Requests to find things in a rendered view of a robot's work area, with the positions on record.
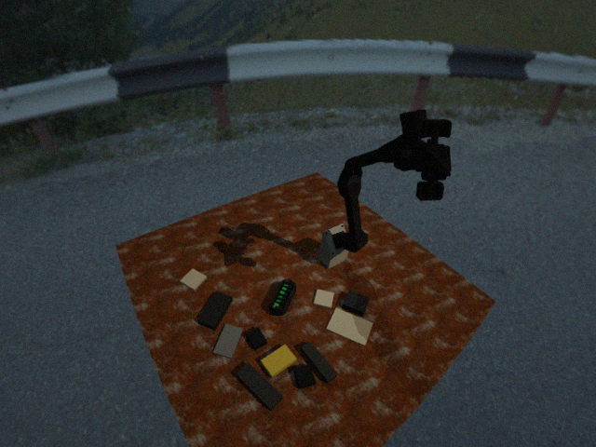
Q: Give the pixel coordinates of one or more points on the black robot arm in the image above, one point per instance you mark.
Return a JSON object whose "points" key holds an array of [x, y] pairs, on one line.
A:
{"points": [[401, 151]]}

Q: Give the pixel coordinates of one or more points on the dark grey controller unit with green rocker switches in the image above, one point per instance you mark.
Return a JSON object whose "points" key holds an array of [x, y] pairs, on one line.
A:
{"points": [[282, 297]]}

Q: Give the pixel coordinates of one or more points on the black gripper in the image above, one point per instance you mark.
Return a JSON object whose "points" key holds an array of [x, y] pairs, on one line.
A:
{"points": [[435, 160]]}

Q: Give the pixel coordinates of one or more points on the yellow box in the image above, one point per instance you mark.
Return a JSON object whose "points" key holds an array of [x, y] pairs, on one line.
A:
{"points": [[278, 361]]}

